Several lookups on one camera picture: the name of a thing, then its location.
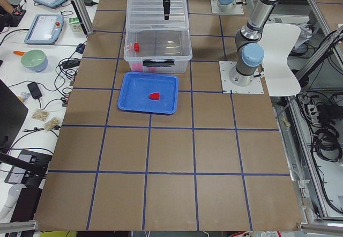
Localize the aluminium frame post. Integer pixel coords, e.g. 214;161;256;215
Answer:
70;0;94;36

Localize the green white carton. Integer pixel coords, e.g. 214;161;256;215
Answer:
68;17;83;32

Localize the black power adapter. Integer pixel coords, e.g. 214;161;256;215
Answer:
27;82;42;100

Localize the near teach pendant tablet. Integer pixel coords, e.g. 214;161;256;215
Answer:
24;14;64;45

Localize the clear plastic storage box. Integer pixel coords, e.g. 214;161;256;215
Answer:
124;31;192;74

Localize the green bowl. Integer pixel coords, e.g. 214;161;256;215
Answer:
21;49;48;72

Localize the clear plastic box lid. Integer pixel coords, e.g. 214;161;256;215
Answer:
126;0;189;32

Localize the black monitor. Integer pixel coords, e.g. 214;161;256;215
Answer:
0;80;28;151

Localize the white chair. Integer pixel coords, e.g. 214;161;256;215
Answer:
258;23;301;97

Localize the blue plastic tray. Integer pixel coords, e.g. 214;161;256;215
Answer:
117;72;179;114

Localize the white power strip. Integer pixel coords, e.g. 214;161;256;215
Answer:
304;98;319;125

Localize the red block with stud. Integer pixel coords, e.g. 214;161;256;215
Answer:
149;92;160;100

